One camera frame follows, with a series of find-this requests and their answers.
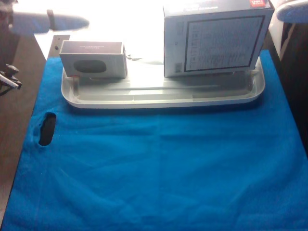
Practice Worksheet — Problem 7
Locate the small purple white box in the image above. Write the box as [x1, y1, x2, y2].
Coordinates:
[59, 40, 128, 79]

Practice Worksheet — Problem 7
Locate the white plastic tray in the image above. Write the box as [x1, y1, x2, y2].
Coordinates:
[61, 51, 266, 109]

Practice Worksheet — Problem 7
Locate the blue cloth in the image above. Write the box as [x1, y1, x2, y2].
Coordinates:
[0, 49, 308, 231]

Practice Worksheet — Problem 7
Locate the grey metal plate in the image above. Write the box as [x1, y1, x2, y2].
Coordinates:
[49, 35, 71, 58]

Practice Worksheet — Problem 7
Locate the dark calculator box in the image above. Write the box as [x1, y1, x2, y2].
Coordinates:
[163, 0, 275, 78]

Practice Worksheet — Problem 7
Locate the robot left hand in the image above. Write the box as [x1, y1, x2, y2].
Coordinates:
[0, 64, 23, 96]

